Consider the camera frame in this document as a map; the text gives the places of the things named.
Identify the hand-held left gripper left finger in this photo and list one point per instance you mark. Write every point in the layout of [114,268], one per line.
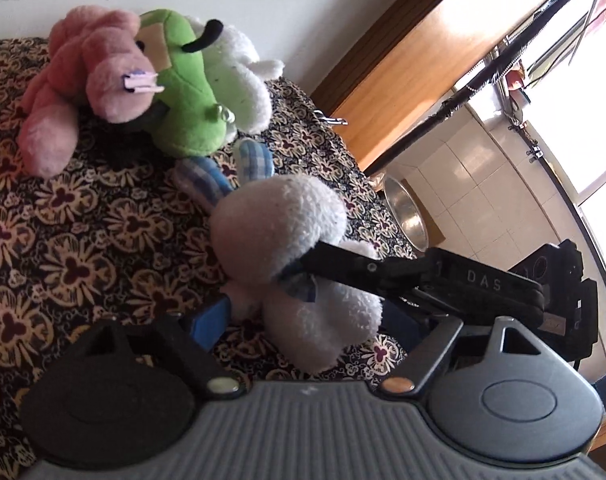
[210,321]

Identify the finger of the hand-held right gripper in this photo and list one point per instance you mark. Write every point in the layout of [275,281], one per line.
[363,270]

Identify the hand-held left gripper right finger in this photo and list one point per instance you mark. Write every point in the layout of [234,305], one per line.
[400,325]

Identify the white plush rabbit plaid ears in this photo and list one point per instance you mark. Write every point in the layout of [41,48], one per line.
[278,220]

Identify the white plush toy black ear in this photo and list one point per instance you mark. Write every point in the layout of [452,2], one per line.
[240,90]

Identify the green plush toy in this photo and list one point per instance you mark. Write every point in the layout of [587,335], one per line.
[188,90]

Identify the pink plush bear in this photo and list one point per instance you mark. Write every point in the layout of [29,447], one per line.
[68,60]

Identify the metal bowl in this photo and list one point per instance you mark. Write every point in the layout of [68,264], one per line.
[405,210]

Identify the floral patterned bed sheet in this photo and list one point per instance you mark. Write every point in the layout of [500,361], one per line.
[83,235]

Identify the black metal door frame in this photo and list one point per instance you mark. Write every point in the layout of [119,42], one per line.
[483,87]

